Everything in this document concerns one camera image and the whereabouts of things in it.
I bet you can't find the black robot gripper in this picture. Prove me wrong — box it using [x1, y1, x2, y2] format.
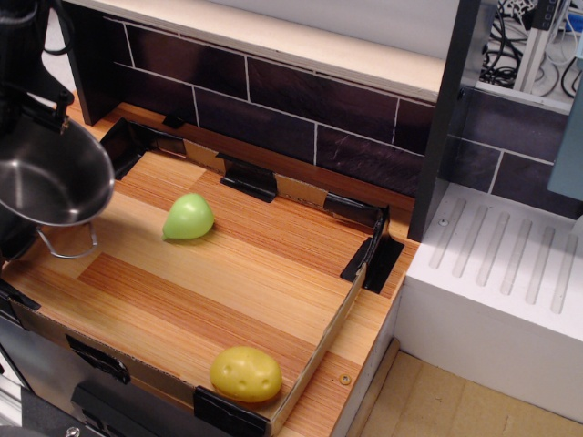
[1, 1, 75, 134]

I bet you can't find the stainless steel pot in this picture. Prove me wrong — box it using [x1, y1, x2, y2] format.
[1, 117, 115, 259]

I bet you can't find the cardboard fence with black tape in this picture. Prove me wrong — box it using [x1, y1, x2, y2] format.
[1, 131, 415, 436]

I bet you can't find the green toy pear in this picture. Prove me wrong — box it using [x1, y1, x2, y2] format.
[162, 193, 215, 239]

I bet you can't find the yellow toy potato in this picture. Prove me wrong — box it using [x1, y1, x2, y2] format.
[210, 346, 282, 403]

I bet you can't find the white ribbed drainboard counter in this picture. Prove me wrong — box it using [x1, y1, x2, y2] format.
[395, 184, 582, 421]

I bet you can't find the grey-blue box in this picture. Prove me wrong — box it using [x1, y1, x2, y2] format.
[547, 101, 582, 200]

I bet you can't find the dark shelf frame with tiles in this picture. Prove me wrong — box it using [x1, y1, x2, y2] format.
[63, 1, 582, 240]

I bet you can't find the bundle of black cables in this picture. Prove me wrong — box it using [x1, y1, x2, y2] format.
[478, 0, 583, 97]

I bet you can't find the aluminium profile post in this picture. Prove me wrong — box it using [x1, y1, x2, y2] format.
[514, 0, 569, 94]

